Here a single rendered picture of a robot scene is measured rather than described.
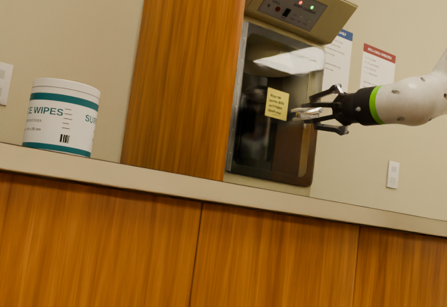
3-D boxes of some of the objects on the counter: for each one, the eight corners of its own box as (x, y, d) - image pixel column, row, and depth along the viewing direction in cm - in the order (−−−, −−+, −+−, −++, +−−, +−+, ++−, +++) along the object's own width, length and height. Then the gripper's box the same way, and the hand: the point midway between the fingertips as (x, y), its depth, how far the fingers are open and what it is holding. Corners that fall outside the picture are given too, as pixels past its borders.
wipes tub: (10, 155, 117) (24, 82, 119) (74, 166, 125) (84, 96, 127) (32, 154, 107) (46, 73, 109) (100, 166, 114) (112, 90, 116)
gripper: (377, 134, 147) (308, 138, 166) (368, 75, 146) (300, 86, 165) (357, 139, 142) (289, 143, 162) (348, 78, 141) (280, 90, 160)
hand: (303, 113), depth 160 cm, fingers closed, pressing on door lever
